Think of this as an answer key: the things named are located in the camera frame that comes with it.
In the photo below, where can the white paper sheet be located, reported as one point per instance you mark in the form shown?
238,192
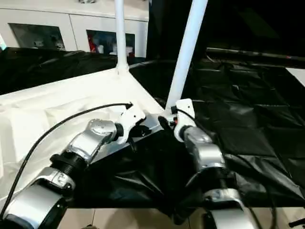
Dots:
296,75

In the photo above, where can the black plastic mat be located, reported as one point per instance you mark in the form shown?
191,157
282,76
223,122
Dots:
238,107

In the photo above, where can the white printed cup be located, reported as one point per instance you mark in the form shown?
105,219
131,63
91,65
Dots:
114,48

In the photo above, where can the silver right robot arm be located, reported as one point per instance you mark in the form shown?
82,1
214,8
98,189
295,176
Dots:
205,145

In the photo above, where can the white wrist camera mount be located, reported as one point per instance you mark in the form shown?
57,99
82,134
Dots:
184,112
129,119

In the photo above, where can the white printed figurine mug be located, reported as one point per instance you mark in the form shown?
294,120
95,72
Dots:
38,43
58,43

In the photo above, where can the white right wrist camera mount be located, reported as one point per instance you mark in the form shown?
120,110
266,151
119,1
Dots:
184,112

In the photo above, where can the white plastic table top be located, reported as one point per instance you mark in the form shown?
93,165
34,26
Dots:
59,107

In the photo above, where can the white plastic table leg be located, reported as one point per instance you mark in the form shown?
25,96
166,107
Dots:
187,52
120,33

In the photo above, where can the black stand foot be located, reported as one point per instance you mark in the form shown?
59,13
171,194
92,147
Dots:
297,223

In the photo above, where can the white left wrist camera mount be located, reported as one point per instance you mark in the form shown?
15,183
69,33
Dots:
129,119

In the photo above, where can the white glass-door cabinet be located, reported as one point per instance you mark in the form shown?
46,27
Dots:
71,21

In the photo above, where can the small white jar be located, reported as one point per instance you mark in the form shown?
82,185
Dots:
100,48

